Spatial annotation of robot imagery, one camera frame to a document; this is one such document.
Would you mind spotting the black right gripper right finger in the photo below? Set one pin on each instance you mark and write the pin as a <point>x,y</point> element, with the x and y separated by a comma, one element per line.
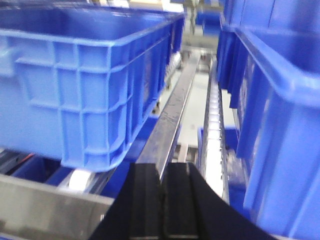
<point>193,211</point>

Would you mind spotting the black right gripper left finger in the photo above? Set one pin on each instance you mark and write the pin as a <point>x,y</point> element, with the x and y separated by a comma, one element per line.
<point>136,213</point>

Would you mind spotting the white roller track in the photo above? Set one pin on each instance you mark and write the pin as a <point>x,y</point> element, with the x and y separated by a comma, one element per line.
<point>213,160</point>

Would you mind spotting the stainless steel shelf front rail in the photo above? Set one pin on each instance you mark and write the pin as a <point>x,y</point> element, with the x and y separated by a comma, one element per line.
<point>35,211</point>

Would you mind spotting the steel divider rail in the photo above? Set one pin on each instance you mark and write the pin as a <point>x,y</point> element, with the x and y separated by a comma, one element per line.
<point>162,140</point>

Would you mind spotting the blue bin at right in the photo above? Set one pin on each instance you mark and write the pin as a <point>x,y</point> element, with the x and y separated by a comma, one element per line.
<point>269,61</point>

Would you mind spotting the large blue plastic bin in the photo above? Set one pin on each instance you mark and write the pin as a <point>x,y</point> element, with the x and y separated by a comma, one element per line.
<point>77,82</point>

